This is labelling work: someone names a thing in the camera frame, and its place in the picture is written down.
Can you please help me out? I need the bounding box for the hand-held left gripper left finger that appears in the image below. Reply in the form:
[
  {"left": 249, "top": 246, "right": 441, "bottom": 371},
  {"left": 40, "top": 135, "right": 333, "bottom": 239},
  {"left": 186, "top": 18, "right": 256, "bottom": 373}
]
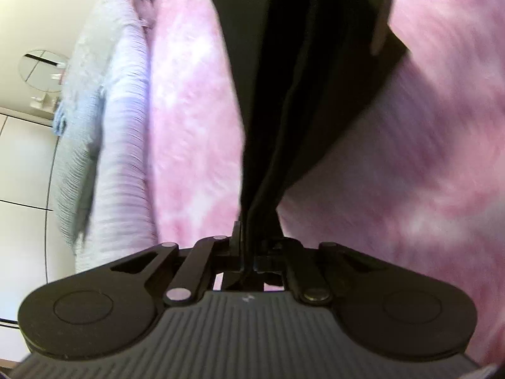
[{"left": 110, "top": 221, "right": 248, "bottom": 307}]

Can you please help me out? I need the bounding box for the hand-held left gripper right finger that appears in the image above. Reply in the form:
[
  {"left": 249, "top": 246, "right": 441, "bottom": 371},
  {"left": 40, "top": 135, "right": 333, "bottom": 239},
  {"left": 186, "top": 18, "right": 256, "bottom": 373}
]
[{"left": 252, "top": 237, "right": 389, "bottom": 305}]

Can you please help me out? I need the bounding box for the black garment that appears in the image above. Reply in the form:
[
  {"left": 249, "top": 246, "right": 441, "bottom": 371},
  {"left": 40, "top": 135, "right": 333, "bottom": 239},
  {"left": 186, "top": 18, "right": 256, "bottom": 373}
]
[{"left": 201, "top": 0, "right": 412, "bottom": 290}]

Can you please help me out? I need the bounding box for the pink floral blanket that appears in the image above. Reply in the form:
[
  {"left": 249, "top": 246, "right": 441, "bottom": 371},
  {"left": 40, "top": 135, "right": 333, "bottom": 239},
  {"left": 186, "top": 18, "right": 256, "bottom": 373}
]
[{"left": 144, "top": 0, "right": 505, "bottom": 368}]

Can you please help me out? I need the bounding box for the blue-grey pillow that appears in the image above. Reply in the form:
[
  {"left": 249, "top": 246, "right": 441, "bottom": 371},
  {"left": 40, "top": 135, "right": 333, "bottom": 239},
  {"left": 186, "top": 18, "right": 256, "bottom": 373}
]
[{"left": 51, "top": 8, "right": 116, "bottom": 247}]

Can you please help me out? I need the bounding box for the white wardrobe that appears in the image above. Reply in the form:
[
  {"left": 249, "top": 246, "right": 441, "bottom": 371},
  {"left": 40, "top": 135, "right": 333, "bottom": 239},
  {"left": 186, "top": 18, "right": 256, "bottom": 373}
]
[{"left": 0, "top": 106, "right": 56, "bottom": 366}]

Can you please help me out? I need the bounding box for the round wall mirror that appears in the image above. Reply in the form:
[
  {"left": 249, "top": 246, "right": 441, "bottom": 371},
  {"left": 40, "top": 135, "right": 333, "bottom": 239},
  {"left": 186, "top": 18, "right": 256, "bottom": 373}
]
[{"left": 19, "top": 49, "right": 71, "bottom": 92}]

